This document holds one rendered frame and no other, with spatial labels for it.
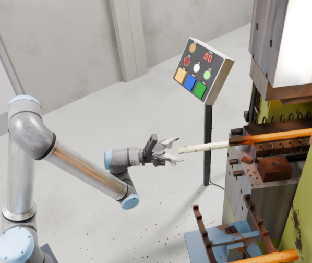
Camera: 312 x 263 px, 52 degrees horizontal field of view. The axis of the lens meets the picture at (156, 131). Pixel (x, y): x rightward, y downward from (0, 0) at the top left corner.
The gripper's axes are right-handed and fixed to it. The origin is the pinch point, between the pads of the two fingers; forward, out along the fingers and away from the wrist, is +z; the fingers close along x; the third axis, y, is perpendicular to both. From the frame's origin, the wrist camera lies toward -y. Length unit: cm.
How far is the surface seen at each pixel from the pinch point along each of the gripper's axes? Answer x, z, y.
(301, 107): -19, 65, 0
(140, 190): -60, -29, 100
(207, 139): -56, 25, 49
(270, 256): 57, 21, -1
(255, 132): -5.4, 36.7, 1.0
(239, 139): 0.3, 27.2, -1.2
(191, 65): -59, 15, -8
